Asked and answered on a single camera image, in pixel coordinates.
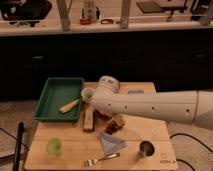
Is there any yellow banana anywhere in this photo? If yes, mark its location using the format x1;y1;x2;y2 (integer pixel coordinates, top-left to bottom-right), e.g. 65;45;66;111
59;99;79;114

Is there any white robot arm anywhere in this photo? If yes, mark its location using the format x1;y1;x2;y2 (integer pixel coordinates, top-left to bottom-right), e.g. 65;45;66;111
89;76;213;130

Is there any clear plastic cup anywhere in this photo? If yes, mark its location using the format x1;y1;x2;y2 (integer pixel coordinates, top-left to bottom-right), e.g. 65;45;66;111
81;87;94;103

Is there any metal cup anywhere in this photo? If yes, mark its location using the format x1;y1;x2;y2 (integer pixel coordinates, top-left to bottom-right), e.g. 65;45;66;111
139;141;155;157

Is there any green plastic cup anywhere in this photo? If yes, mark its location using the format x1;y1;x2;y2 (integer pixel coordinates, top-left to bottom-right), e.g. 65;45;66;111
45;138;62;155

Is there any brown grape bunch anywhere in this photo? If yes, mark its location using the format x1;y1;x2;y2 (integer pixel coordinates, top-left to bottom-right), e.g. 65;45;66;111
104;121;123;135

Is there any dark brown bowl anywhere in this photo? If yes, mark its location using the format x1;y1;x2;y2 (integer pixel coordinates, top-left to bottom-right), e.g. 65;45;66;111
94;110;111;120

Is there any blue cloth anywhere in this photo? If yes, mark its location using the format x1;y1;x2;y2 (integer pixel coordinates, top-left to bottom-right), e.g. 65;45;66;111
100;132;126;155

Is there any blue sponge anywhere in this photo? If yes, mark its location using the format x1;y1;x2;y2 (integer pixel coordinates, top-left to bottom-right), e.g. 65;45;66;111
127;90;144;94

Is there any wooden block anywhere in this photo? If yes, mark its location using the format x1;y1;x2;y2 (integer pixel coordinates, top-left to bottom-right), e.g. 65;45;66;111
83;109;94;132

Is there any silver fork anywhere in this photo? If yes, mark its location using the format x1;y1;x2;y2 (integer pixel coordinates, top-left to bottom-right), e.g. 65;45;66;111
83;152;120;167

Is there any green plastic tray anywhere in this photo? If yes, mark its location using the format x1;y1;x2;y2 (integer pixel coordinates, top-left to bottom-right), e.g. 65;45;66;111
34;77;84;122

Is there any black pole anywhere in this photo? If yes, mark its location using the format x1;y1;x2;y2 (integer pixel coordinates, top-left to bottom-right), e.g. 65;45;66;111
12;122;24;171

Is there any red object on ledge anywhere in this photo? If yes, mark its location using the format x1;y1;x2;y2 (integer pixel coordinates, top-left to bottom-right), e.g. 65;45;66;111
80;18;92;25

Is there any white bottle on ledge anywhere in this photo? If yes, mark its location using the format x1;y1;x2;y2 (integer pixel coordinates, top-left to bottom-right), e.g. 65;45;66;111
83;0;100;22

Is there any black office chair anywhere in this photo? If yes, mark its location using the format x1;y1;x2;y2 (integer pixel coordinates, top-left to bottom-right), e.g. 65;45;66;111
0;0;52;27

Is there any black floor cable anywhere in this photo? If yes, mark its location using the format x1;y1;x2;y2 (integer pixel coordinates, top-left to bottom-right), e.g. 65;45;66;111
169;132;213;171

